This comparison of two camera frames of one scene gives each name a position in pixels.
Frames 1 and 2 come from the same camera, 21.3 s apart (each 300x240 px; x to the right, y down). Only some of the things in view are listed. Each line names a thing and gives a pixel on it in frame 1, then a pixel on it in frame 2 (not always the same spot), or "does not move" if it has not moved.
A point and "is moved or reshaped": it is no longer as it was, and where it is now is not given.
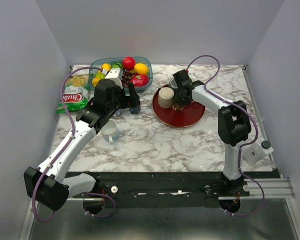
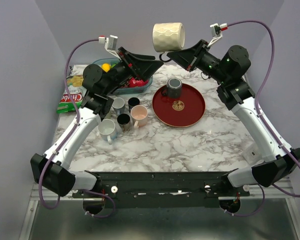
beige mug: x=166 y=97 -> x=168 y=37
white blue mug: x=110 y=132 does not move
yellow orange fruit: x=106 y=66 does not move
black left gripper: x=131 y=101 -> x=141 y=68
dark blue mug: x=135 y=110 is moved or reshaped
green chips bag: x=78 y=92 does not move
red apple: x=139 y=80 does not move
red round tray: x=176 y=118 does not move
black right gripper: x=178 y=100 -> x=189 y=58
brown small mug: x=178 y=107 -> x=124 y=120
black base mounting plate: x=166 y=189 does not move
